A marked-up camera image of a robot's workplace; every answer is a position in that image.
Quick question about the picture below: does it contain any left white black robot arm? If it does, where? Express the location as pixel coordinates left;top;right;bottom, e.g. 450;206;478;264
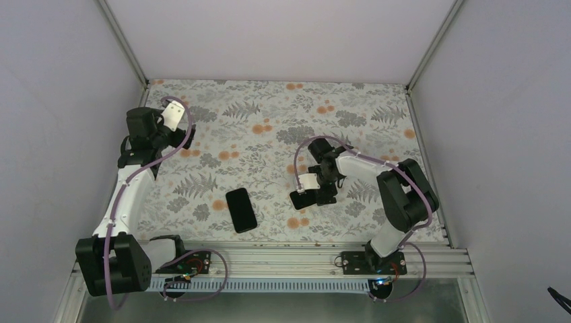
75;101;195;296

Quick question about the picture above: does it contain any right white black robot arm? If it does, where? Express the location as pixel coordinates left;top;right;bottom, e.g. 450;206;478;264
295;136;440;274

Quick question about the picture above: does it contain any black phone on mat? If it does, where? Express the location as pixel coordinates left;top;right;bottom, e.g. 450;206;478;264
226;188;258;234

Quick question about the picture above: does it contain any floral patterned table mat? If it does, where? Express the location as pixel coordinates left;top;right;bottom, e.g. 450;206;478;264
137;79;421;243

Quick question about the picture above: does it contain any black object at edge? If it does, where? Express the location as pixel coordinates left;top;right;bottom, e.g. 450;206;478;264
547;287;571;314

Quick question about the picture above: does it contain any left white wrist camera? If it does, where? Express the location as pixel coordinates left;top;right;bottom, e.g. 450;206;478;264
161;100;185;132

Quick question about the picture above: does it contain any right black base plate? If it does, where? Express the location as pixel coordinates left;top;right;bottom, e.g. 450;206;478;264
340;251;407;275

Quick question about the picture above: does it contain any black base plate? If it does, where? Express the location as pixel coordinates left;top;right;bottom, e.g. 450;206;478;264
340;251;407;275
155;251;211;275

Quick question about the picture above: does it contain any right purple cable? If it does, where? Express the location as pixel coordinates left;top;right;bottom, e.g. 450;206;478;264
293;135;434;304

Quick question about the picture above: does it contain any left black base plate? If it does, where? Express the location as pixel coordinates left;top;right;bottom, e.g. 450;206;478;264
155;251;211;275

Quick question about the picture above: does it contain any aluminium rail frame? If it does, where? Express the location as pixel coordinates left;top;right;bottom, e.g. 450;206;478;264
55;242;490;322

